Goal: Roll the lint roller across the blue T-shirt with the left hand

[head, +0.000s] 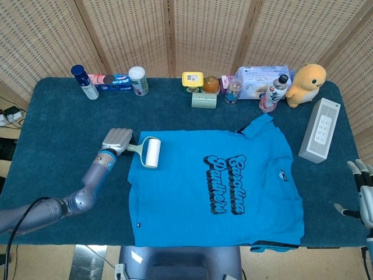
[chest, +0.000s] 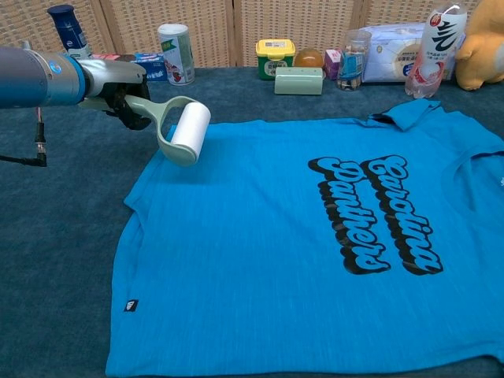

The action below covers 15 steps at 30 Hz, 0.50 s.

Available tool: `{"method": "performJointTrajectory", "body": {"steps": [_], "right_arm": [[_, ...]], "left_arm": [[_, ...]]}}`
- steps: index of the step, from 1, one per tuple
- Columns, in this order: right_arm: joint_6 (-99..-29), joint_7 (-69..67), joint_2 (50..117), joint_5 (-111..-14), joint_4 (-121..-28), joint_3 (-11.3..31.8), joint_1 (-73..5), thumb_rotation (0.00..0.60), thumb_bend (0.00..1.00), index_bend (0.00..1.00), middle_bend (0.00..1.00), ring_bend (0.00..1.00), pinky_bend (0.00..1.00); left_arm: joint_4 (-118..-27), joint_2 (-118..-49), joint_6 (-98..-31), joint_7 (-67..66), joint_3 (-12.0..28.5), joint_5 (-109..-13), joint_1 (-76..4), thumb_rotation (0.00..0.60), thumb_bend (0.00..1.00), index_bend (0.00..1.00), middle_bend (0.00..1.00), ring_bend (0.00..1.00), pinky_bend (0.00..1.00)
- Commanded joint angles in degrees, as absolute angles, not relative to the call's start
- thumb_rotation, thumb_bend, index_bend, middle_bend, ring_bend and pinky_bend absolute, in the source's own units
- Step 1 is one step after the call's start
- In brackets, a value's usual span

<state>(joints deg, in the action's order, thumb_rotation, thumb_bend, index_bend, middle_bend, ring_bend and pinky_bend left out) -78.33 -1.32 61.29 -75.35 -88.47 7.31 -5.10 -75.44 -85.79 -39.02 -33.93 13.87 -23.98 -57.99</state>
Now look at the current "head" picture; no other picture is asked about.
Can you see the yellow plush toy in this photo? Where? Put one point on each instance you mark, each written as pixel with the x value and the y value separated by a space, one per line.
pixel 306 84

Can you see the pale green soap box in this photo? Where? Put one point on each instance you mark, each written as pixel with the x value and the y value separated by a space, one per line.
pixel 204 101

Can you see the blue cookie box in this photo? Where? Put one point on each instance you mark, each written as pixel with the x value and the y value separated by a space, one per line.
pixel 113 83

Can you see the blue printed t-shirt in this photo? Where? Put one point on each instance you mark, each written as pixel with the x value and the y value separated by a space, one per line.
pixel 180 198

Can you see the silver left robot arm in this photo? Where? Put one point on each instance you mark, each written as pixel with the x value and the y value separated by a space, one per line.
pixel 87 186

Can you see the blue capped white spray bottle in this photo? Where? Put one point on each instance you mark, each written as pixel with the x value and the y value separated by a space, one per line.
pixel 87 86

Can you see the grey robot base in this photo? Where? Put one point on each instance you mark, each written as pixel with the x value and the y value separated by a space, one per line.
pixel 180 262

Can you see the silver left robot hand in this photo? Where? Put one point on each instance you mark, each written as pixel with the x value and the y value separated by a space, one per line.
pixel 118 140

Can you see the white lidded green canister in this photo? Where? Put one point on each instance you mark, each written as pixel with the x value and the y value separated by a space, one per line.
pixel 139 83

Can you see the clear plastic snack jar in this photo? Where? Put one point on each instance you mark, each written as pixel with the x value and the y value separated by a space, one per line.
pixel 233 93

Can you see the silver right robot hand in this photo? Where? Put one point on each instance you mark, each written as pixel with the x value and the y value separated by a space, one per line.
pixel 366 198

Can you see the dark teal carpeted table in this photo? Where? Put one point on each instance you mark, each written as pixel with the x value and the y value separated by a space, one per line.
pixel 58 122

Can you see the orange jelly cup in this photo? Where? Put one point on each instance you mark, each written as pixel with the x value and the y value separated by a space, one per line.
pixel 211 85

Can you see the white power strip box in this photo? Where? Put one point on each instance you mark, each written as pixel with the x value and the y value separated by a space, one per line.
pixel 319 131

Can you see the clear drink bottle pink label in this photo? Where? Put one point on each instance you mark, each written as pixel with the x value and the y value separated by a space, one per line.
pixel 274 94

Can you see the yellow lidded green jar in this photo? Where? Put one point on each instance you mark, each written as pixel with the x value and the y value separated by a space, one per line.
pixel 192 80

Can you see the white power strip with adapters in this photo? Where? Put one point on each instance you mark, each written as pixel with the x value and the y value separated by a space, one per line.
pixel 11 115

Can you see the woven wicker folding screen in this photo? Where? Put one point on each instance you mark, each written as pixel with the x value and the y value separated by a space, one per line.
pixel 204 35

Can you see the small pink purple box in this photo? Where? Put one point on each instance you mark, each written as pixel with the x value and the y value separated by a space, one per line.
pixel 225 83

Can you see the shiny metal floor plate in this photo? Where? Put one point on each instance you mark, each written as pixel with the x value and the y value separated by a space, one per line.
pixel 87 262

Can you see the white wet wipes pack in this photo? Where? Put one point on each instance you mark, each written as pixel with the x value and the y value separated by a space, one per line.
pixel 256 81

